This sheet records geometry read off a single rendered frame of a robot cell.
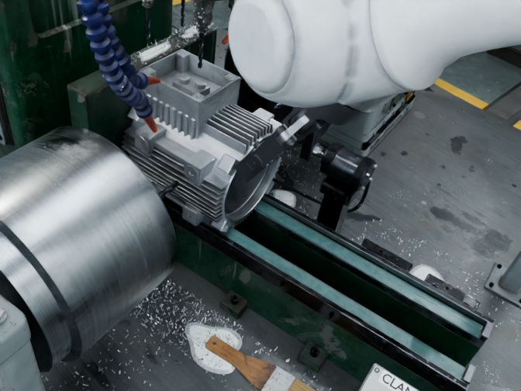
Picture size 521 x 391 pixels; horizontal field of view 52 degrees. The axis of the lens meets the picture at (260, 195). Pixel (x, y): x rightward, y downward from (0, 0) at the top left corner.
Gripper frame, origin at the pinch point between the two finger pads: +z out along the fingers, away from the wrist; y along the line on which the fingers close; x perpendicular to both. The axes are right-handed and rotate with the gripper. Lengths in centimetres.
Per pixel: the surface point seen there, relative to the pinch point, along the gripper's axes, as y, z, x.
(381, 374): 16.9, -11.9, 25.7
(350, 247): -12.1, 8.7, 21.3
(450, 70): -281, 108, 34
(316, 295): 0.8, 7.9, 21.4
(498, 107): -254, 86, 65
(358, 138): -49, 21, 11
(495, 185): -66, 11, 41
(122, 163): 16.9, -0.4, -10.0
